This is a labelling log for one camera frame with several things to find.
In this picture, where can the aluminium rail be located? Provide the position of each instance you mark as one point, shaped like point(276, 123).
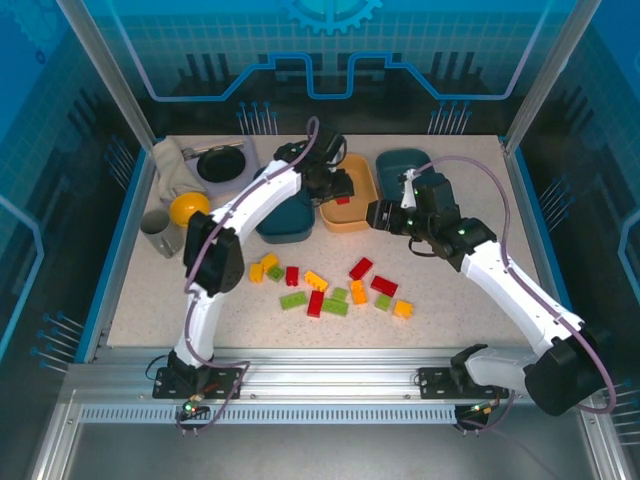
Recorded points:
point(325, 375)

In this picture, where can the grey folded cloth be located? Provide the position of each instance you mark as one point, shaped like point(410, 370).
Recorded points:
point(172, 165)

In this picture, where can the tan plastic bin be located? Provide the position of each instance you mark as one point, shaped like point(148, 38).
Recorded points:
point(362, 185)

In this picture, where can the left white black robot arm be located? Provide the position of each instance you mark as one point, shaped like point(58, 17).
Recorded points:
point(265, 192)

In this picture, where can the silver metal utensil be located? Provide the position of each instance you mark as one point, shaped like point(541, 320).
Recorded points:
point(190, 152)

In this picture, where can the long yellow lego brick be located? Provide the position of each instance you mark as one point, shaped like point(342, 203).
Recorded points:
point(316, 281)

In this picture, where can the black bowl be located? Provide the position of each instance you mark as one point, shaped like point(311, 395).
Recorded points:
point(220, 165)

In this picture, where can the orange lego brick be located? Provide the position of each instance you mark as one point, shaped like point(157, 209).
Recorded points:
point(403, 308)
point(358, 292)

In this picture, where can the long green lego brick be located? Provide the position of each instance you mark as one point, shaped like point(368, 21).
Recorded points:
point(293, 300)
point(335, 307)

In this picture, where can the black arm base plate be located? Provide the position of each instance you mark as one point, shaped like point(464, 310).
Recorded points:
point(165, 387)
point(432, 382)

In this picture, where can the power connector with LED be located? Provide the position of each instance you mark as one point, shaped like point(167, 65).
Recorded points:
point(192, 409)
point(482, 410)

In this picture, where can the aluminium frame post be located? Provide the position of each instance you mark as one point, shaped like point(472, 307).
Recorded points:
point(111, 75)
point(548, 75)

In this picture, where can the teal plastic bin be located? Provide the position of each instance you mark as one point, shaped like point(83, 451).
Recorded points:
point(285, 225)
point(390, 170)

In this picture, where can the grey cup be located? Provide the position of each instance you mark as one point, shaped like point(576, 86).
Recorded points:
point(155, 225)

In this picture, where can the purple mat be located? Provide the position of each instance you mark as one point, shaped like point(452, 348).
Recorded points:
point(251, 150)

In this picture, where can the yellow bowl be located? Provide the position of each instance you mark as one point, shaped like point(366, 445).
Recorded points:
point(187, 205)

